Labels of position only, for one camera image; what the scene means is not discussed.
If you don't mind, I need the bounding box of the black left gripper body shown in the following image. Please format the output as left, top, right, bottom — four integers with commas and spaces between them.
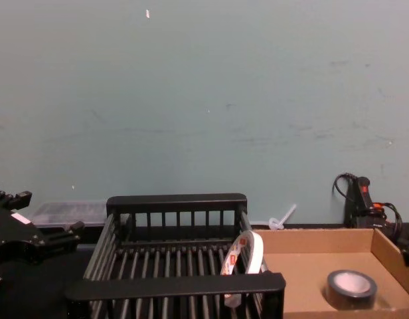
0, 207, 43, 268

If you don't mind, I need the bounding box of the silver tape roll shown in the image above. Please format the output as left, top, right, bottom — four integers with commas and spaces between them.
325, 269, 378, 312

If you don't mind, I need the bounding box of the white tape roll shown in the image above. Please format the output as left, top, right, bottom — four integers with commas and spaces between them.
220, 230, 266, 308

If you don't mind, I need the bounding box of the clear plastic case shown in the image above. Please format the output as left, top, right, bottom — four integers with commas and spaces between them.
27, 199, 108, 229

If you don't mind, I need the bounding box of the black table cloth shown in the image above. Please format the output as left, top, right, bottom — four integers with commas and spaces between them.
0, 224, 409, 319

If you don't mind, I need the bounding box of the shallow brown cardboard tray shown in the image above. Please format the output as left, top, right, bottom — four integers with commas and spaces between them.
250, 227, 409, 319

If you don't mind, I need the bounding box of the black rack with steel bars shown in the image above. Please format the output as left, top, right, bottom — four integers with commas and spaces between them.
64, 193, 287, 319

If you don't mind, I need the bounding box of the small white plastic piece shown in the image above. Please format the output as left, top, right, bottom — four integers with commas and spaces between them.
252, 203, 297, 231

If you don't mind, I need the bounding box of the black corded tool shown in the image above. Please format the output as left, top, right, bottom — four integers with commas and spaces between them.
331, 172, 405, 249

